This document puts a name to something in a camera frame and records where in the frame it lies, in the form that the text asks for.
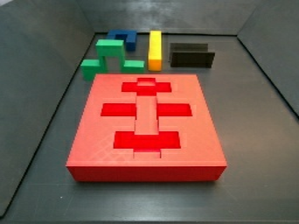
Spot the red puzzle board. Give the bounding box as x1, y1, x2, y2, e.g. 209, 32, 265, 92
67, 74, 227, 182

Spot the black block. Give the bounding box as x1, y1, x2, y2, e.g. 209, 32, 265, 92
170, 43, 215, 68

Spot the blue U-shaped block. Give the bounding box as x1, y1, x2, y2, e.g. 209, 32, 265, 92
107, 30, 137, 52

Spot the green stepped block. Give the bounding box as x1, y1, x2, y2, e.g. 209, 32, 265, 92
80, 39, 146, 81

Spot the yellow long bar block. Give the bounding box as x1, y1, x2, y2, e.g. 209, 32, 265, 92
147, 31, 163, 72

